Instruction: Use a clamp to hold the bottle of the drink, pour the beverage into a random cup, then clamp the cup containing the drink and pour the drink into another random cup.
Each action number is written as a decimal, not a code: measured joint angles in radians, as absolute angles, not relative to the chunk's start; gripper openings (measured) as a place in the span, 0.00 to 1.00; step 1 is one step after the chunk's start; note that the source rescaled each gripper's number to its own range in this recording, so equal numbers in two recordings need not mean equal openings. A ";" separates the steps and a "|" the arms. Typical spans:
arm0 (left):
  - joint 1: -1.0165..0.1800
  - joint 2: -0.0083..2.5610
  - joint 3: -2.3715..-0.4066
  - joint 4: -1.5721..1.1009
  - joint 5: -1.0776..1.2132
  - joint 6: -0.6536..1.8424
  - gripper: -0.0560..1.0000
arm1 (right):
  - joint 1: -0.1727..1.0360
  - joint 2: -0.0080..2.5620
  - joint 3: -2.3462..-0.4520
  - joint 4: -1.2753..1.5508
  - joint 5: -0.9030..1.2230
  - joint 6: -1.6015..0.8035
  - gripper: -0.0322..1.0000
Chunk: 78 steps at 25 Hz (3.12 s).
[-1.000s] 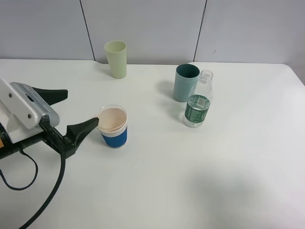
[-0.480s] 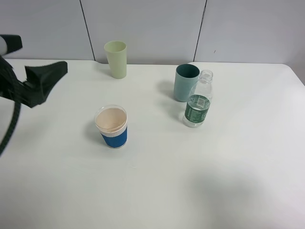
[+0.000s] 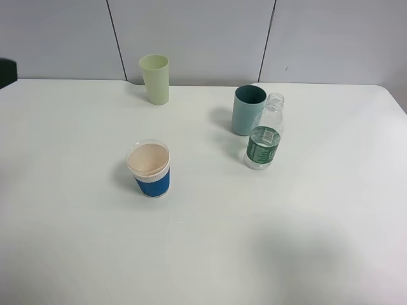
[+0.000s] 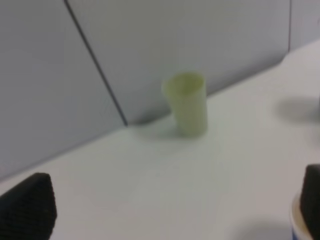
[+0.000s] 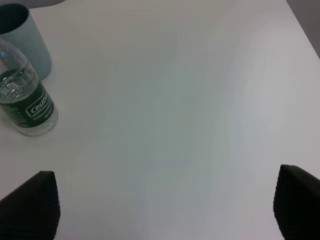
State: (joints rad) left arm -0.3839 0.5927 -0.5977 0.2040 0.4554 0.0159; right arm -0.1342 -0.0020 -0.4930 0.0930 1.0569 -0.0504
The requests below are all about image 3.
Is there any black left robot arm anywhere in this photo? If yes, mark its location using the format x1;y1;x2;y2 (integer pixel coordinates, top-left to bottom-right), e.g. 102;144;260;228
0;58;18;89

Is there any clear water bottle green label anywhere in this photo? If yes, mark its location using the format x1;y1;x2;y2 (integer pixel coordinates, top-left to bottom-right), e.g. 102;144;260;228
244;93;285;170

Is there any teal plastic cup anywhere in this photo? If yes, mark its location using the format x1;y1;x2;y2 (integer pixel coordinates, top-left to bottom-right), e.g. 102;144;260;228
231;85;267;136

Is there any pale green plastic cup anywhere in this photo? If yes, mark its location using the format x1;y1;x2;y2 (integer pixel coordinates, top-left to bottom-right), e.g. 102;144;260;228
139;54;169;105

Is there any glass cup with blue sleeve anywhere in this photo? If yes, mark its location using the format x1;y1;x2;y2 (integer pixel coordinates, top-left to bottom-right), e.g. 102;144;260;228
126;139;170;198

